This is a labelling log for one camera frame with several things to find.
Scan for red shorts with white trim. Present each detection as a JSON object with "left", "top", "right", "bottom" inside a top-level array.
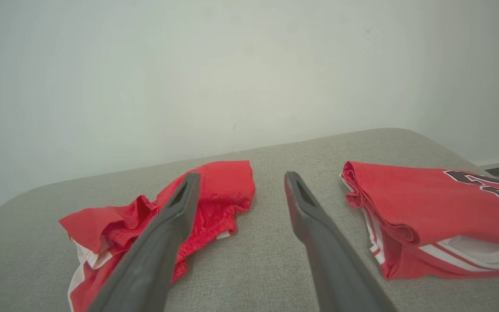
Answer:
[{"left": 58, "top": 160, "right": 256, "bottom": 312}]

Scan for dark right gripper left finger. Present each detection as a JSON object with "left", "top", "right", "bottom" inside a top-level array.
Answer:
[{"left": 87, "top": 172, "right": 201, "bottom": 312}]

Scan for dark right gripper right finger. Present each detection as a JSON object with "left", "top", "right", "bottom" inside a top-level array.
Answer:
[{"left": 284, "top": 171, "right": 397, "bottom": 312}]

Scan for red white jersey shirt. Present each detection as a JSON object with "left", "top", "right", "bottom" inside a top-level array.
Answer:
[{"left": 340, "top": 161, "right": 499, "bottom": 281}]

